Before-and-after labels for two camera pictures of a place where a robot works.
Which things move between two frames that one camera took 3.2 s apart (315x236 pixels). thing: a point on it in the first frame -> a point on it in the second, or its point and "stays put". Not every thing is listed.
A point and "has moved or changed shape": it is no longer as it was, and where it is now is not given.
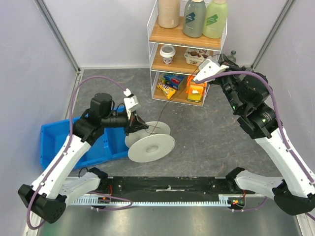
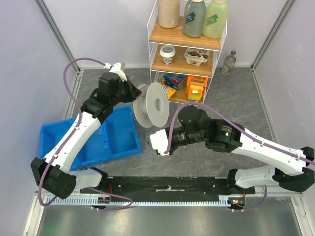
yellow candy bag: x=168 y=91 stays put
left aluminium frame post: x=58 y=35 stays put
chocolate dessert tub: x=195 y=56 stays put
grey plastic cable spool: x=150 y=143 -> x=151 y=107
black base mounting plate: x=169 y=187 stays put
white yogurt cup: x=167 y=52 stays put
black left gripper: x=135 y=123 -> x=134 y=92
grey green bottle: x=194 y=18 stays put
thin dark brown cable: x=159 y=118 has moved or changed shape
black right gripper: x=222 y=80 -> x=171 y=141
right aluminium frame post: x=287 y=6 stays put
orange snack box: x=195 y=91 stays put
